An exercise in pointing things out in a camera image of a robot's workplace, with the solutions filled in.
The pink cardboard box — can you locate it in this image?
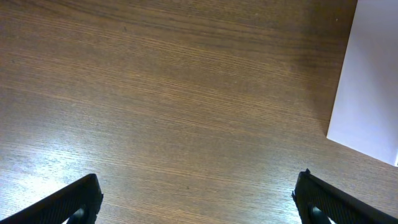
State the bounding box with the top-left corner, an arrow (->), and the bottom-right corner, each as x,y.
326,0 -> 397,166

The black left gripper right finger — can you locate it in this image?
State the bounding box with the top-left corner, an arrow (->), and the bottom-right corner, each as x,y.
292,170 -> 397,224

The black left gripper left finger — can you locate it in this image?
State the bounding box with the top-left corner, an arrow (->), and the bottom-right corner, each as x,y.
1,174 -> 103,224

